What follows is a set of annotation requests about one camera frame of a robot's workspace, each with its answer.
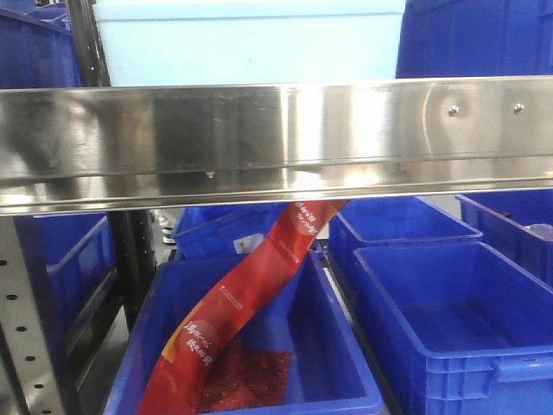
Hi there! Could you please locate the light teal plastic bin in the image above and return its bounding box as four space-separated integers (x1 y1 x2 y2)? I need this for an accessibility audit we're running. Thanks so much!
93 1 406 86

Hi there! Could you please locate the blue bin with red bag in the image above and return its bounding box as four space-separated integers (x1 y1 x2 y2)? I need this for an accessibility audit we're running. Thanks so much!
104 253 384 414

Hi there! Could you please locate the red printed snack bag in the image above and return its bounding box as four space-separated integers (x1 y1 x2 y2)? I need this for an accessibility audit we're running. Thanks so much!
137 201 346 414

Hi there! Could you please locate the perforated steel shelf post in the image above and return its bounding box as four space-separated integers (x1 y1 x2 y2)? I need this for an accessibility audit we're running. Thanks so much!
1 216 81 414

